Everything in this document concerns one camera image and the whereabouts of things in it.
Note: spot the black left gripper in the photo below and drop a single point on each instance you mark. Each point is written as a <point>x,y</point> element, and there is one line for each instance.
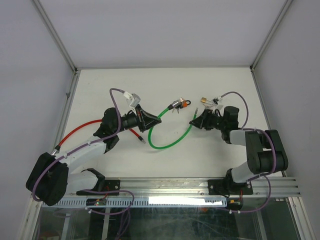
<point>144,120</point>

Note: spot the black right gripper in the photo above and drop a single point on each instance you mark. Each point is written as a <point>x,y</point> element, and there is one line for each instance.
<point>203,120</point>

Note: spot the small brass long-shackle padlock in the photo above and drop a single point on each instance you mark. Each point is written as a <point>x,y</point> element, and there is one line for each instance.
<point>205,100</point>

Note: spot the orange black padlock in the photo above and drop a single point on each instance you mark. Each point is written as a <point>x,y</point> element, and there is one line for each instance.
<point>184,104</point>

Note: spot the keys of orange padlock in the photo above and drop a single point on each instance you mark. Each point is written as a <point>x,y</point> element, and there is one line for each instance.
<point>176,109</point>

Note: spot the green cable lock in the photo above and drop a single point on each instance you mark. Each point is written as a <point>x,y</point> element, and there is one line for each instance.
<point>173,132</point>

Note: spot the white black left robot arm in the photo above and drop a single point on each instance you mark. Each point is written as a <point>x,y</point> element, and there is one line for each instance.
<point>54,176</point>

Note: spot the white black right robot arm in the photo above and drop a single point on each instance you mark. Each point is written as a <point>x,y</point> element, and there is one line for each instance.
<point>265,153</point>

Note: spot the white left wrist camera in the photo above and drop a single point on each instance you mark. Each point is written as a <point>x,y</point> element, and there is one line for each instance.
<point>132,100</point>

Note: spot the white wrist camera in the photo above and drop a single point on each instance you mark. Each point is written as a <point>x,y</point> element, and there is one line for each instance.
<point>214,104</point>
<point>132,100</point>

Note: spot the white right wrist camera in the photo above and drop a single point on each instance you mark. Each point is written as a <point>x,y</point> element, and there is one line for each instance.
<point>214,104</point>

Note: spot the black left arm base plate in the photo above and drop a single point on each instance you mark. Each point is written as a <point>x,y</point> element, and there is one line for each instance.
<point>102,187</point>

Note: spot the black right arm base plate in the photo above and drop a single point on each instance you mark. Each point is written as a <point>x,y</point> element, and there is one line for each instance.
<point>226,188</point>

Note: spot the aluminium mounting rail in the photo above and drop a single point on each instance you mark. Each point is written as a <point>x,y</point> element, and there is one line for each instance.
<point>278,187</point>

